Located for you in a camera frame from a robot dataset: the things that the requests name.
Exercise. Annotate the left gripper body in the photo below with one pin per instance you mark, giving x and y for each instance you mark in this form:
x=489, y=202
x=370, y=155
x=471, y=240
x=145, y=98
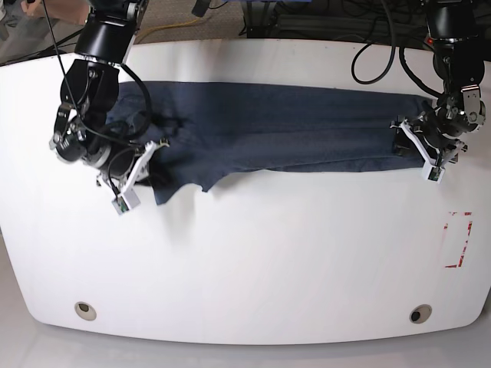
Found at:
x=455, y=114

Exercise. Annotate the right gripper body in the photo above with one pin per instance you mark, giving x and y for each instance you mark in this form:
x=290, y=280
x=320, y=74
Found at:
x=98, y=139

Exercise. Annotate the dark blue T-shirt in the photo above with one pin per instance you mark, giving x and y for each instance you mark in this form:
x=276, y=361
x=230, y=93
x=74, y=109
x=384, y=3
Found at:
x=216, y=129

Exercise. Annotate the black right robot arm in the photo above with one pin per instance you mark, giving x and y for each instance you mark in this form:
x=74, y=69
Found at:
x=90, y=89

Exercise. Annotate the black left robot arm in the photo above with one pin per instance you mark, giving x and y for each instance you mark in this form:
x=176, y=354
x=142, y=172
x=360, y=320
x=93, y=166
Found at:
x=458, y=61

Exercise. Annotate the power strip with red light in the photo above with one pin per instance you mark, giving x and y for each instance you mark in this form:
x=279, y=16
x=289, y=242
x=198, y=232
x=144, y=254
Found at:
x=428, y=42

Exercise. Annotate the red tape rectangle marking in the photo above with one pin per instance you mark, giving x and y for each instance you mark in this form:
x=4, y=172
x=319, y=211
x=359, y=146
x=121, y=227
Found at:
x=456, y=237

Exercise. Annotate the cardboard box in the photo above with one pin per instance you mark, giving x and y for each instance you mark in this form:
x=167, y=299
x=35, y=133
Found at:
x=71, y=11

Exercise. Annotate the left table grommet hole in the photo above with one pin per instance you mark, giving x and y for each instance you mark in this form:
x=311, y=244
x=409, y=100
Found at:
x=85, y=311

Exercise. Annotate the table grommet hole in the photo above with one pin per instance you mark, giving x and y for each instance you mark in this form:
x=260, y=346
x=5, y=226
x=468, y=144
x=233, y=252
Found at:
x=420, y=314
x=85, y=311

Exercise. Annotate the right table grommet hole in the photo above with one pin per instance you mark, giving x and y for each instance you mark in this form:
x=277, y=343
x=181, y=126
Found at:
x=420, y=314

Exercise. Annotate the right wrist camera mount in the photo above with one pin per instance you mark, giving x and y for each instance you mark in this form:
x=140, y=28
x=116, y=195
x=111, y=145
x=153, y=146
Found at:
x=134, y=176

